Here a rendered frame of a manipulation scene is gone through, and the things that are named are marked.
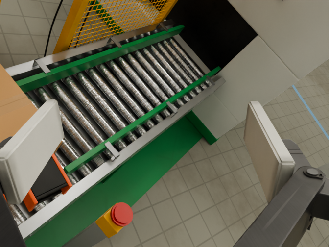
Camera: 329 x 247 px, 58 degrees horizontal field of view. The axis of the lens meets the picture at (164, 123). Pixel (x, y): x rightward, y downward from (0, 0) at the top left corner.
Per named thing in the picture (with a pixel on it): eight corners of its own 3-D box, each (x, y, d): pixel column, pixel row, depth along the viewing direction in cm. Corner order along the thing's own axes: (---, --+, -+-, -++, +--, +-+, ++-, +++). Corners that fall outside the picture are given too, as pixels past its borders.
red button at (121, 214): (118, 201, 94) (123, 197, 91) (132, 218, 93) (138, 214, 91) (102, 215, 89) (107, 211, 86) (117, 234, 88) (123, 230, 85)
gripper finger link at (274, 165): (280, 162, 14) (296, 162, 14) (247, 100, 20) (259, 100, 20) (270, 210, 15) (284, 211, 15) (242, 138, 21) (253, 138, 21)
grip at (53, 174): (47, 160, 67) (53, 151, 64) (65, 193, 66) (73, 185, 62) (9, 176, 61) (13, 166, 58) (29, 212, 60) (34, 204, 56)
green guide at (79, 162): (212, 72, 250) (219, 65, 244) (220, 81, 249) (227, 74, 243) (58, 174, 134) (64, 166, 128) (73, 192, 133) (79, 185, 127)
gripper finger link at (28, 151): (20, 206, 15) (6, 205, 16) (64, 136, 22) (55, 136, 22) (5, 158, 14) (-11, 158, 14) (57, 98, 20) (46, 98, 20)
